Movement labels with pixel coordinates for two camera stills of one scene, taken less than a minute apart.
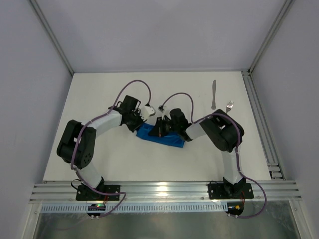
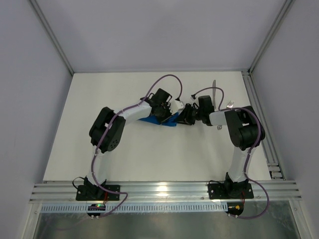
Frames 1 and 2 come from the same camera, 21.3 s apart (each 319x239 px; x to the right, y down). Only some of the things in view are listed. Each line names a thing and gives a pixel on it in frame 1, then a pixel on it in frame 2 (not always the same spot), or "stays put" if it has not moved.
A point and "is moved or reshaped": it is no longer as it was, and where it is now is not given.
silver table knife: x=213 y=106 stays put
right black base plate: x=230 y=190 stays put
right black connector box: x=236 y=208 stays put
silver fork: x=230 y=106 stays put
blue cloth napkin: x=175 y=139 is moved or reshaped
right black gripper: x=162 y=125 to x=190 y=114
